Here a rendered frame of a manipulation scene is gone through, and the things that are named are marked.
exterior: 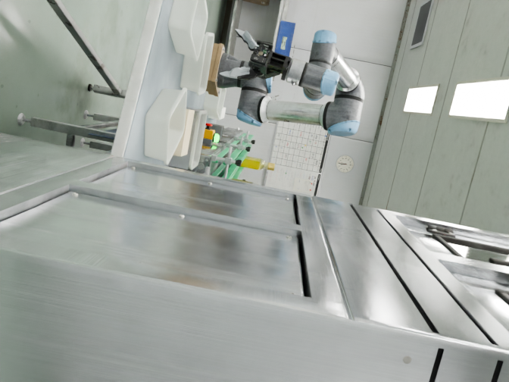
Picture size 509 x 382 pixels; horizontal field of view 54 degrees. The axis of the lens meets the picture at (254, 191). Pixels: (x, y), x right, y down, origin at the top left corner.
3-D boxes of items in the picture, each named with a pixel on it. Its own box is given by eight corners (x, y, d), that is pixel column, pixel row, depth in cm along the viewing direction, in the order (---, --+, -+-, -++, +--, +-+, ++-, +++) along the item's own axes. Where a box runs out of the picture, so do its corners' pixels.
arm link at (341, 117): (248, 93, 224) (367, 104, 200) (242, 126, 223) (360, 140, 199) (235, 85, 213) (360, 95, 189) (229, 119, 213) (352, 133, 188)
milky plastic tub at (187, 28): (173, -28, 147) (202, -22, 146) (183, 12, 169) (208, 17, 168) (160, 26, 144) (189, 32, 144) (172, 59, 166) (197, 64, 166)
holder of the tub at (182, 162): (165, 180, 187) (185, 183, 187) (176, 107, 182) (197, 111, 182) (174, 173, 204) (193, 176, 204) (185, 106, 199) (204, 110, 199)
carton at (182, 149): (158, 151, 168) (180, 156, 168) (167, 104, 166) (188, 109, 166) (167, 150, 180) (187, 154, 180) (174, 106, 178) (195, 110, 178)
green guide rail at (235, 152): (211, 161, 208) (230, 165, 208) (212, 159, 208) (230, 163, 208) (243, 134, 380) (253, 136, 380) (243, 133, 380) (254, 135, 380)
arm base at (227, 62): (222, 48, 209) (245, 52, 209) (226, 57, 224) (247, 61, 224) (215, 83, 209) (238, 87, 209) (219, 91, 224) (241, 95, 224)
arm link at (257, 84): (246, 64, 222) (276, 70, 222) (240, 94, 222) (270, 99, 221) (245, 57, 210) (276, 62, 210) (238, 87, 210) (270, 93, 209)
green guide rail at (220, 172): (208, 179, 210) (226, 183, 210) (209, 176, 210) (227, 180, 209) (242, 143, 382) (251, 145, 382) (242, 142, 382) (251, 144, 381)
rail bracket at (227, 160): (206, 183, 206) (235, 189, 205) (213, 143, 202) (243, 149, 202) (207, 182, 209) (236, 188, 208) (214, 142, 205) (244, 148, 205)
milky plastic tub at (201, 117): (168, 166, 186) (191, 170, 186) (178, 107, 182) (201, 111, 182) (177, 161, 203) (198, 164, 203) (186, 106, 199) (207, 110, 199)
